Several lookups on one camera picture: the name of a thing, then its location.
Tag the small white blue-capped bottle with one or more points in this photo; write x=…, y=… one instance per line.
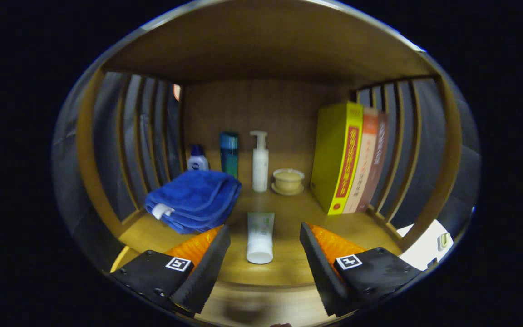
x=198, y=161

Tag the orange and white book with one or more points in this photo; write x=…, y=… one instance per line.
x=365, y=159

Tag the thick yellow book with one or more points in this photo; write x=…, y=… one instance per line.
x=334, y=154

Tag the white side cabinet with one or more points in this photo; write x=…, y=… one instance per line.
x=425, y=247

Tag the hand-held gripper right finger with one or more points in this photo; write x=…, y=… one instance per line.
x=323, y=268

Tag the brown book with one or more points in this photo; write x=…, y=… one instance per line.
x=378, y=154

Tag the white and green tube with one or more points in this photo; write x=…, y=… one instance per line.
x=260, y=236

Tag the wooden countertop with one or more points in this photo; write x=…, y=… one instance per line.
x=288, y=218

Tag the white pump bottle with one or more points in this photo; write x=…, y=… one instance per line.
x=260, y=168

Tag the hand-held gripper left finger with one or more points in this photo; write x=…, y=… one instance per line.
x=207, y=268

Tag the blue folded towel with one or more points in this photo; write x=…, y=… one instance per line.
x=198, y=195

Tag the beige lidded teacup with saucer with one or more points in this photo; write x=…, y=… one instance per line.
x=288, y=180

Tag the teal bottle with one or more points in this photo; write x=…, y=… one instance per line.
x=229, y=154

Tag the wooden cabinet with slatted sides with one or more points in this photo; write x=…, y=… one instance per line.
x=261, y=104

